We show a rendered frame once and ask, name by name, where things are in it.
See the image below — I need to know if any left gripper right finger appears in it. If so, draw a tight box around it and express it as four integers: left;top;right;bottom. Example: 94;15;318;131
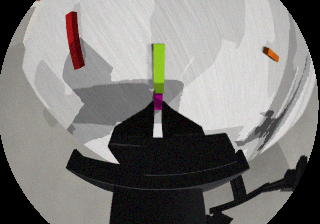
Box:
161;101;205;137

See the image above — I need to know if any lime green rod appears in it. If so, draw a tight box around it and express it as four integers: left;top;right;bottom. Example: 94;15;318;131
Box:
153;44;165;93

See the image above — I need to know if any red rod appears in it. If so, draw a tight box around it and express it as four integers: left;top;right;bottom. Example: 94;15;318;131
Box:
65;12;85;69

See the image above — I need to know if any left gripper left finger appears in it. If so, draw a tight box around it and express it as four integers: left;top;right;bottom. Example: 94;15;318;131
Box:
112;101;155;137

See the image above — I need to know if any orange rod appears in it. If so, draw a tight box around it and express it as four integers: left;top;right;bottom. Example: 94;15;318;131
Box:
263;47;279;63

